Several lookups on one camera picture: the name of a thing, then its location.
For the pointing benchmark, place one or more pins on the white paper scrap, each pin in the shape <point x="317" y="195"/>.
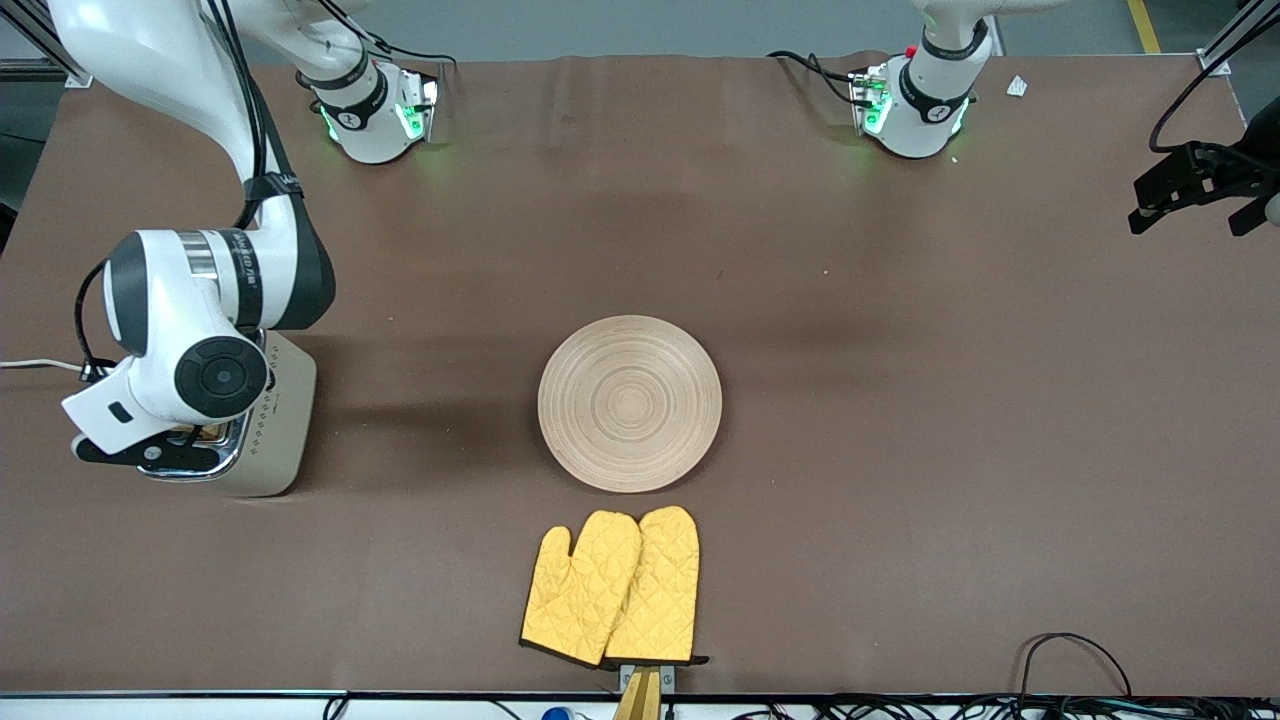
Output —
<point x="1017" y="86"/>

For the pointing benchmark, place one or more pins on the yellow quilted oven mitt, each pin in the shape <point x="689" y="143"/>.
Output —
<point x="580" y="590"/>
<point x="660" y="590"/>

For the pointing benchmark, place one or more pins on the round wooden plate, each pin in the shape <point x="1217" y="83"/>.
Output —
<point x="630" y="405"/>

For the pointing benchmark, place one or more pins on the small blue object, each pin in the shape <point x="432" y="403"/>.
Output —
<point x="558" y="714"/>

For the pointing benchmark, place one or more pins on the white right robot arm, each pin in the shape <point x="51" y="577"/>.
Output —
<point x="160" y="300"/>

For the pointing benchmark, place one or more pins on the brown table cover mat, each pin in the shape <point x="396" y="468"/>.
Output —
<point x="900" y="600"/>

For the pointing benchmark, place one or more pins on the aluminium frame profile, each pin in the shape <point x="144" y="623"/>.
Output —
<point x="1212" y="62"/>
<point x="78" y="74"/>

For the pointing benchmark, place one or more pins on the small metal bracket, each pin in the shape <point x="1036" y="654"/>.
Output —
<point x="668" y="678"/>

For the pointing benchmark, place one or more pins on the chrome beige two-slot toaster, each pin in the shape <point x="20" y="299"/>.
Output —
<point x="285" y="420"/>

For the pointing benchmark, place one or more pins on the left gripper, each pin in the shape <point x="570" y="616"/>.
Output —
<point x="1232" y="168"/>

